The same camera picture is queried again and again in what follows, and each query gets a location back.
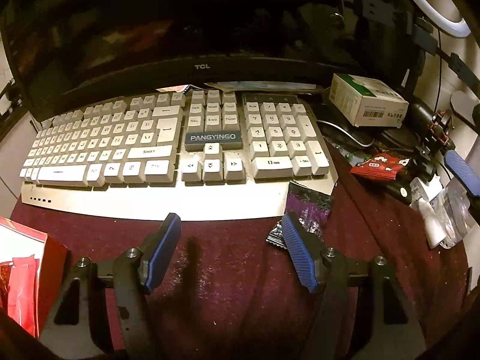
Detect red snack packet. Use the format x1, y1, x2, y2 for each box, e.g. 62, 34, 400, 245
7, 255, 38, 337

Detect small red packet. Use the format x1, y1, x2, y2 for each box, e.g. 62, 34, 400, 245
350, 153, 410, 181

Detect dark purple snack packet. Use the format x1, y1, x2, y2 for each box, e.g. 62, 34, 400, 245
285, 181, 333, 251

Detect clear plastic pitcher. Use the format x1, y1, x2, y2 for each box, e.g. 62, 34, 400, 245
430, 180, 476, 249

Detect white power adapter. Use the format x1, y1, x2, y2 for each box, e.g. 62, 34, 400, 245
410, 175, 443, 203

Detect white dropper bottle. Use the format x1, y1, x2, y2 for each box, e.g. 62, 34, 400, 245
417, 197, 447, 249

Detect black device with white button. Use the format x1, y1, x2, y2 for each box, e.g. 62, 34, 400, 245
383, 180, 413, 206

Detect red white tray box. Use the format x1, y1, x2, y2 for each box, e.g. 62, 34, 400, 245
0, 218, 68, 338

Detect green white pill blister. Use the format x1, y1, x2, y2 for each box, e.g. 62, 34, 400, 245
334, 144, 371, 167

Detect white medicine box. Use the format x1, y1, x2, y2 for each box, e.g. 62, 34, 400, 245
329, 74, 408, 128

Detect white computer keyboard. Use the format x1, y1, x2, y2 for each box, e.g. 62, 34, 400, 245
19, 89, 338, 221

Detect black TCL monitor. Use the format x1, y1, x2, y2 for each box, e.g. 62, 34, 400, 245
1, 0, 414, 121

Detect black motor with red wires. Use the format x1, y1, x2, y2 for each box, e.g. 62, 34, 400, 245
405, 97, 456, 165

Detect white ring light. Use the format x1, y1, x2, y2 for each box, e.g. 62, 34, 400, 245
392, 0, 473, 39

